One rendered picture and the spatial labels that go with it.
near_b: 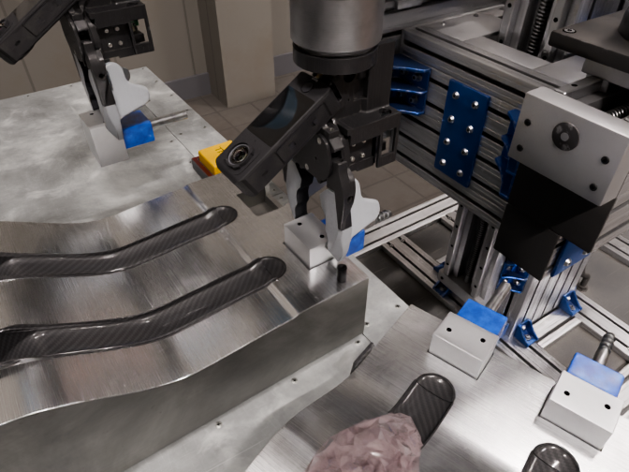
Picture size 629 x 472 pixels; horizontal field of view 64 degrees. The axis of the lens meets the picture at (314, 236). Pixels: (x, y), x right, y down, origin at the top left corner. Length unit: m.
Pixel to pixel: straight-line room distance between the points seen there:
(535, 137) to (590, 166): 0.07
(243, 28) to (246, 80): 0.27
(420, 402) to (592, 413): 0.14
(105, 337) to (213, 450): 0.14
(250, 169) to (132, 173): 0.48
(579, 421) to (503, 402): 0.06
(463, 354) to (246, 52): 2.47
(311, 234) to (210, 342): 0.15
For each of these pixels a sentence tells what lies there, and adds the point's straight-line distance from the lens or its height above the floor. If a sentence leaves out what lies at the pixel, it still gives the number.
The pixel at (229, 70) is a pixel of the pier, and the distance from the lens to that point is 2.80.
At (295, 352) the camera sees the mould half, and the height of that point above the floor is 0.83.
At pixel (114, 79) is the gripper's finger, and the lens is 0.65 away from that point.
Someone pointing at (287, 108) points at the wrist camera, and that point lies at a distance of 0.44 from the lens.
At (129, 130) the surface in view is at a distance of 0.69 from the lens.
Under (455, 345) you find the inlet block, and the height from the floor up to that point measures 0.88.
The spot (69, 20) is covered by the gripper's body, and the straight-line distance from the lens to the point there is 0.63.
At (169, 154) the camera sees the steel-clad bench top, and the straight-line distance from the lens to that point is 0.91.
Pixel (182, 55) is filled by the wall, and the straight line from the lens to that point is 2.94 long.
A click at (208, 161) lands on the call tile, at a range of 0.80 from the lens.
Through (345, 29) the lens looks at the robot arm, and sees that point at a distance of 0.40.
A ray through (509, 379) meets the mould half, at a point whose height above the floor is 0.85.
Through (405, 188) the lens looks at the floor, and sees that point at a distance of 2.21.
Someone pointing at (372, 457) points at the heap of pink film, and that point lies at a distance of 0.39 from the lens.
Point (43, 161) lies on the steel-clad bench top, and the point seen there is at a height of 0.80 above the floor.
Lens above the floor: 1.25
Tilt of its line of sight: 41 degrees down
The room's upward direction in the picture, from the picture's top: straight up
